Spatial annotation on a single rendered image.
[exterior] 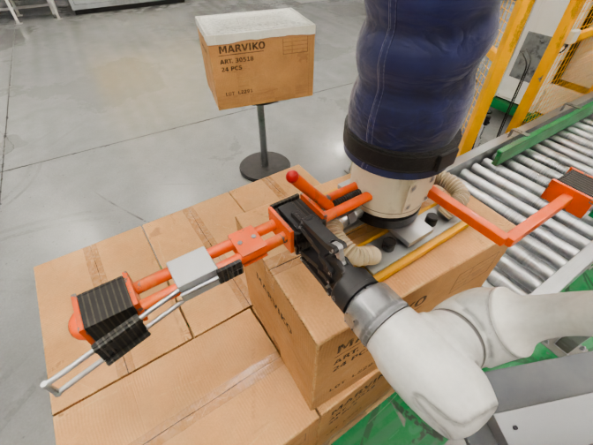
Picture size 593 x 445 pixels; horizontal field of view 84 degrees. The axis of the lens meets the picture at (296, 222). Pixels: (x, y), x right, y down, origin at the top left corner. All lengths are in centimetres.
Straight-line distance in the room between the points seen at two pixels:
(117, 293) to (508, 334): 57
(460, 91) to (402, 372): 43
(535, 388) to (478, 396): 51
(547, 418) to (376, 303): 51
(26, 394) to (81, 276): 70
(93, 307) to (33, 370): 145
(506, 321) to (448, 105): 34
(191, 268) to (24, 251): 207
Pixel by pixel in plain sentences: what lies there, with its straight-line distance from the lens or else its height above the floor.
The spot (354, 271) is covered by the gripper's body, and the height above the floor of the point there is 111.
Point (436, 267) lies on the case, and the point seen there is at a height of 94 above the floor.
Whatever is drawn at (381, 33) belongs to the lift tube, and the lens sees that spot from 58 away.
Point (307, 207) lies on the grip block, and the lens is 66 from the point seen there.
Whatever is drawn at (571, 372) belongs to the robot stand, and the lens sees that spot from 105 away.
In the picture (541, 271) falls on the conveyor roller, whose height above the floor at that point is 54.
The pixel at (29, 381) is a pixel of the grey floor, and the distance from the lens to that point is 201.
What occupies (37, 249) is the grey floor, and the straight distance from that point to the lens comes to 256.
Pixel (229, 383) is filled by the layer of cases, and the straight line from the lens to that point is 107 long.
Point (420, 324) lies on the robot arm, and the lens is 49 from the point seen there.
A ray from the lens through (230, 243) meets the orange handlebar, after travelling 62.
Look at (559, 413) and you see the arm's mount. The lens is 94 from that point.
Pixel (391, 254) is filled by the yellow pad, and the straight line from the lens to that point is 76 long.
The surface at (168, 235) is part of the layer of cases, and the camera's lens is 145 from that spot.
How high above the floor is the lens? 153
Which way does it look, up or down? 45 degrees down
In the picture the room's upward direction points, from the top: straight up
